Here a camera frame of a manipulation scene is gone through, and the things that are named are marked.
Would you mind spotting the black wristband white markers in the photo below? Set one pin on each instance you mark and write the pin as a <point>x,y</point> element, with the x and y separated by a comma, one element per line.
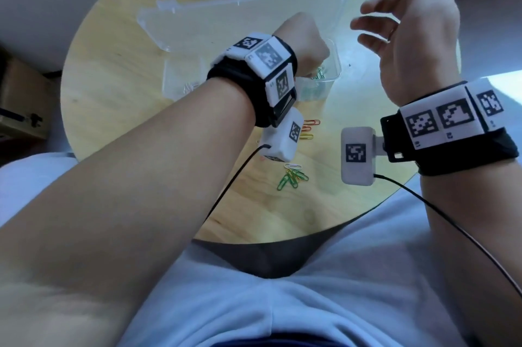
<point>236,73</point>
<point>461,159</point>

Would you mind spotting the heap of white paper clips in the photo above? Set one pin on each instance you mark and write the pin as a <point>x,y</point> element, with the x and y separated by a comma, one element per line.
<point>191,88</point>

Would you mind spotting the clear plastic compartment box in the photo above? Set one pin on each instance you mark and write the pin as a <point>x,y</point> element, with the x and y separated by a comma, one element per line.
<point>195,24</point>

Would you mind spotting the person's right forearm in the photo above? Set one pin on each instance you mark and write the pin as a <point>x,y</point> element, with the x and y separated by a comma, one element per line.
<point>481,236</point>

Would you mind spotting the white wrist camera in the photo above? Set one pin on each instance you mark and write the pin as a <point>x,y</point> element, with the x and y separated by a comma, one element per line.
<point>357,171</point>
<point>281,143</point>

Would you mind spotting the dark blue shirt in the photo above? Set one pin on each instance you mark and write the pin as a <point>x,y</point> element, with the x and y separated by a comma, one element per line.
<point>277,340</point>

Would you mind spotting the person's left forearm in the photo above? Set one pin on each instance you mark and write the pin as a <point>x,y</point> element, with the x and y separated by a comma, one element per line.
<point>122,204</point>

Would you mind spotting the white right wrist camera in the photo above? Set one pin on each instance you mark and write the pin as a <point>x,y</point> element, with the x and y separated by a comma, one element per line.
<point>357,171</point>

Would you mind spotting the heap of green paper clips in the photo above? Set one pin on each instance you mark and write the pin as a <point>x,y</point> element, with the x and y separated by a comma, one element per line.
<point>320,73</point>

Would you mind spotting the person's right hand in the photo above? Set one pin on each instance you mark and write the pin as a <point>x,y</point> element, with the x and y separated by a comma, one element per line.
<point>424,41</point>

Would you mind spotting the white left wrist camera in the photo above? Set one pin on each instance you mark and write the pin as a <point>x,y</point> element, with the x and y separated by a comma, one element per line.
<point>281,143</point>

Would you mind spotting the pile of coloured paper clips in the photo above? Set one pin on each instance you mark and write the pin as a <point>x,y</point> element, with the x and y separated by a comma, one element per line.
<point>291,179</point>

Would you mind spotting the brown cardboard box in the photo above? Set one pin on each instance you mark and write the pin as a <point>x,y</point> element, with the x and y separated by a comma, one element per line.
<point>24,90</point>

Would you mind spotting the black right wristband white markers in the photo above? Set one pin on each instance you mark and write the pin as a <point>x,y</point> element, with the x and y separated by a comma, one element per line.
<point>461,159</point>

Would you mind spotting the black left wristband white markers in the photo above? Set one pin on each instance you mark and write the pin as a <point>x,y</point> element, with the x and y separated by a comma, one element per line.
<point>236,73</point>

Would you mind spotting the person's left hand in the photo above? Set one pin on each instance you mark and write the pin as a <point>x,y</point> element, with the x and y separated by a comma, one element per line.
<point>306,45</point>

